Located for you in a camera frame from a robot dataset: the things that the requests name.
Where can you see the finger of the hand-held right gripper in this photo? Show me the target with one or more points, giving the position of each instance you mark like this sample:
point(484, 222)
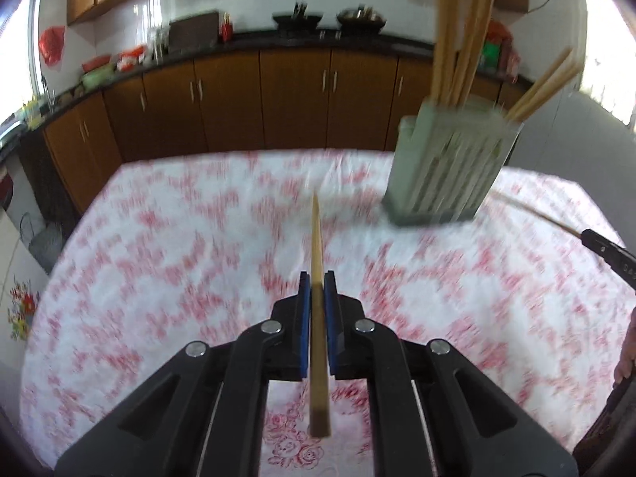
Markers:
point(611, 253)

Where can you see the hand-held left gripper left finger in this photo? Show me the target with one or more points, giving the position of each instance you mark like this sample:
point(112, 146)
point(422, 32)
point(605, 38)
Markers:
point(304, 318)

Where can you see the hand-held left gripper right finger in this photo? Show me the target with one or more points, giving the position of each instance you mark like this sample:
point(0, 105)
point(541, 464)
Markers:
point(332, 318)

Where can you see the green perforated chopstick holder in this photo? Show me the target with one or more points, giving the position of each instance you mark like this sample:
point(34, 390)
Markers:
point(427, 169)

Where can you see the dark wok with utensils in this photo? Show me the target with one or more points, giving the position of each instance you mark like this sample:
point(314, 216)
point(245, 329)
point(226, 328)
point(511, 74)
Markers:
point(361, 19)

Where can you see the person's right hand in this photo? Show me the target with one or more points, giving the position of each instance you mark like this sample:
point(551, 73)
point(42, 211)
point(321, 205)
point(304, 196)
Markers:
point(628, 357)

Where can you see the red floral tablecloth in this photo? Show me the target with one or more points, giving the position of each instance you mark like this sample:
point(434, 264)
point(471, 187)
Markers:
point(174, 258)

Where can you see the bright side window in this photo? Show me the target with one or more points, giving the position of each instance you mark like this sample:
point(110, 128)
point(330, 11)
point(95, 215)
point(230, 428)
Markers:
point(608, 49)

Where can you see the wooden base cabinets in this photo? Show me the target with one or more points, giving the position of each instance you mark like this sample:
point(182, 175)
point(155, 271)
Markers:
point(298, 104)

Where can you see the green box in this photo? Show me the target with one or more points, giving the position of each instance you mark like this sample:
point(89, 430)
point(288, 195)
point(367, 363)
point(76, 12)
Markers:
point(489, 57)

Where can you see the black kitchen countertop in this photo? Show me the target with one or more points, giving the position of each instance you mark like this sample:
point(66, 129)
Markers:
point(238, 39)

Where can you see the white floral appliance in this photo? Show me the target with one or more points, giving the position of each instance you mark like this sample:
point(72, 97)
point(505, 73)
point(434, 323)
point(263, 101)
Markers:
point(20, 283)

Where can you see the red bottle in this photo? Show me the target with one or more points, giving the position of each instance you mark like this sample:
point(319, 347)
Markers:
point(226, 30)

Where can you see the dark cutting board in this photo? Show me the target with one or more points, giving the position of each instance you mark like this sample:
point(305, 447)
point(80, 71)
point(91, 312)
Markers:
point(195, 32)

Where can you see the metal utensil cup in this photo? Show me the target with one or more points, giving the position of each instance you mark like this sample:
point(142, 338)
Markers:
point(159, 44)

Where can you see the orange and white plastic bags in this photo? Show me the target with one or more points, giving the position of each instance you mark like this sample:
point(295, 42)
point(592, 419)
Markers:
point(131, 57)

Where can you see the red basin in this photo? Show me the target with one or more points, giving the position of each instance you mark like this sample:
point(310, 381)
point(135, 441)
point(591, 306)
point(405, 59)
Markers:
point(96, 63)

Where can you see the yellow detergent bottle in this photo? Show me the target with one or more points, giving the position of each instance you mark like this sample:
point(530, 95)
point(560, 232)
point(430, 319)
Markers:
point(35, 114)

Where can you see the kitchen faucet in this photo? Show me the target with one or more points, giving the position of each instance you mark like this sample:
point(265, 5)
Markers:
point(48, 94)

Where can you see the red hanging plastic bag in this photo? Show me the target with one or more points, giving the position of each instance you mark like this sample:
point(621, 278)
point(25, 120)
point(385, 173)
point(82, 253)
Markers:
point(52, 44)

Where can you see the kitchen window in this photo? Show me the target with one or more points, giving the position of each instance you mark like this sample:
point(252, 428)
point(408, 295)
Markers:
point(17, 59)

